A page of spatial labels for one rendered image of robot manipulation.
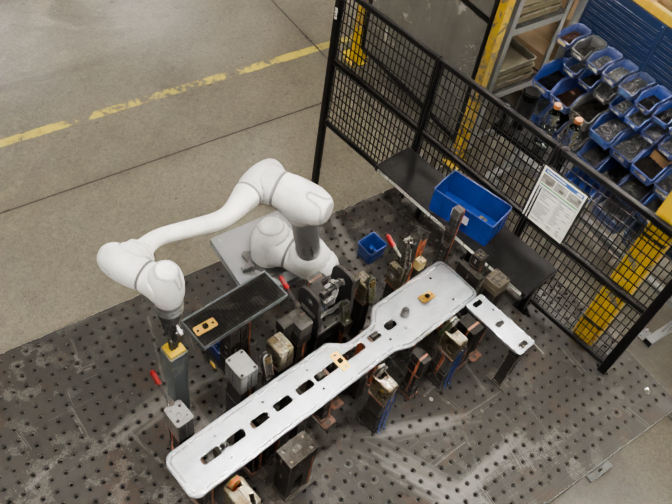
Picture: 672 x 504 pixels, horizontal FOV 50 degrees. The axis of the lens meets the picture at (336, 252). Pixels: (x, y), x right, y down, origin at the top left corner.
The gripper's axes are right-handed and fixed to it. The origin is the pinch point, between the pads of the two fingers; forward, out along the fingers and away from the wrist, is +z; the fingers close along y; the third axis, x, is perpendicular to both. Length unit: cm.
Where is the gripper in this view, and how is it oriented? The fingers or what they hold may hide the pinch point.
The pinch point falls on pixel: (173, 342)
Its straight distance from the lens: 249.4
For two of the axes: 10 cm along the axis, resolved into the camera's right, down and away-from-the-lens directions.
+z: -1.2, 6.1, 7.8
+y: 6.6, 6.4, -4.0
